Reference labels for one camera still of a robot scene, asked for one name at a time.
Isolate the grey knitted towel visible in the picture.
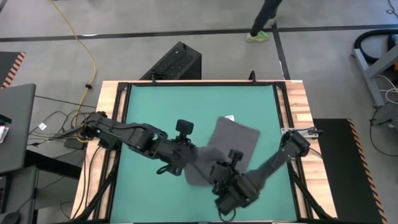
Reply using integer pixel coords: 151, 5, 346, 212
184, 116, 261, 187

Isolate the teal table mat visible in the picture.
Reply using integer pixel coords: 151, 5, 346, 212
109, 84, 299, 223

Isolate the person's leg with green shoe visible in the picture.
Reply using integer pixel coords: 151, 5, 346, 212
245, 0, 283, 44

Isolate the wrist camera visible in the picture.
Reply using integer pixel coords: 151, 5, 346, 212
175, 119, 195, 142
228, 149, 244, 165

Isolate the black hose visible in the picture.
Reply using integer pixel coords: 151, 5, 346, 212
354, 29, 398, 65

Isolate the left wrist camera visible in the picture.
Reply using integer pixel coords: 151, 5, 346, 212
175, 119, 195, 142

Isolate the black mesh computer tower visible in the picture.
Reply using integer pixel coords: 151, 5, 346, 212
139, 40, 203, 82

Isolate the black diagonal frame strut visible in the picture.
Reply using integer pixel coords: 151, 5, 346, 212
72, 169, 119, 222
289, 172, 327, 221

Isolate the silver metal bracket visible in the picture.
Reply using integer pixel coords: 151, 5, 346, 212
280, 126, 320, 138

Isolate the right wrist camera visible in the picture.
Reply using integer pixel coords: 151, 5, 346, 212
228, 149, 244, 165

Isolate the grey desk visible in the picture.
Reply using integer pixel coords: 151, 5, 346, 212
0, 164, 40, 224
0, 83, 37, 175

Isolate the grey metal stand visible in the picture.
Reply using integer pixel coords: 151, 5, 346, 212
352, 43, 398, 109

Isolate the black table frame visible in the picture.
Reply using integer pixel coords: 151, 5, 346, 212
93, 80, 308, 224

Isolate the black hazard-striped floor mat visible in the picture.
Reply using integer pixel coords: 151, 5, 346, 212
312, 118, 389, 224
0, 51, 27, 90

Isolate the computer mouse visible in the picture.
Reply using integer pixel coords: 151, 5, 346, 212
0, 212, 21, 224

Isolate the yellow hanging cable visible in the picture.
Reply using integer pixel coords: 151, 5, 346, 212
49, 0, 98, 144

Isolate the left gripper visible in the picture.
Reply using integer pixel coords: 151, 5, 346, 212
161, 139, 215, 185

